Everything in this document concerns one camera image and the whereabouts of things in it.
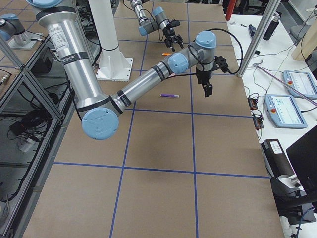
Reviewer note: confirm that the near blue teach pendant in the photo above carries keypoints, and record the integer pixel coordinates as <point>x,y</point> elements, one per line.
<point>283,111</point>

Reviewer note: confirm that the grey aluminium frame post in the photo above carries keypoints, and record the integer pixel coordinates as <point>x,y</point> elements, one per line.
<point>262,27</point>

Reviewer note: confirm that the black monitor on stand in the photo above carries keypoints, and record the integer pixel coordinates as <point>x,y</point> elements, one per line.
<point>292,202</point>

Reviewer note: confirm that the purple highlighter pen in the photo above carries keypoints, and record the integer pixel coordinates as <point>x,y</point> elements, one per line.
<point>169,95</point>

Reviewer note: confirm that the blue teach pendant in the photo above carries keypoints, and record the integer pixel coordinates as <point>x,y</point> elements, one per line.
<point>302,82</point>
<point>283,111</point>

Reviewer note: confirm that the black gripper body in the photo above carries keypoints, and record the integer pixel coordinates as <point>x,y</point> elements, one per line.
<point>202,76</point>
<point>169,32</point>

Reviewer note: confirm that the black water bottle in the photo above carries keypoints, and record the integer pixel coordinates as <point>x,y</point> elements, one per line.
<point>271,28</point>

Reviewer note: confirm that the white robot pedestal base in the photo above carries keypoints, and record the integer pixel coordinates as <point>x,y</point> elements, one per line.
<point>113,65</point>

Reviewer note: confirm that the far blue teach pendant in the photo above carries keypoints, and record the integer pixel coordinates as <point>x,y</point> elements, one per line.
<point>302,82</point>

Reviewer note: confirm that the black cardboard box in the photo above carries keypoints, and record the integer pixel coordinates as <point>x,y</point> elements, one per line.
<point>275,159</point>

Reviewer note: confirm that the red cylinder bottle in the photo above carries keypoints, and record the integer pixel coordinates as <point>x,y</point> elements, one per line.
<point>229,12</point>

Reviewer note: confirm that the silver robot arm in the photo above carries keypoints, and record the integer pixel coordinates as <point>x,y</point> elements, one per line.
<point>99,111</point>
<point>155,21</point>

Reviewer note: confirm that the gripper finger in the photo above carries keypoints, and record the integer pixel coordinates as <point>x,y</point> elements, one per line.
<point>179,41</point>
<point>210,87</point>
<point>206,92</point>
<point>169,44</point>

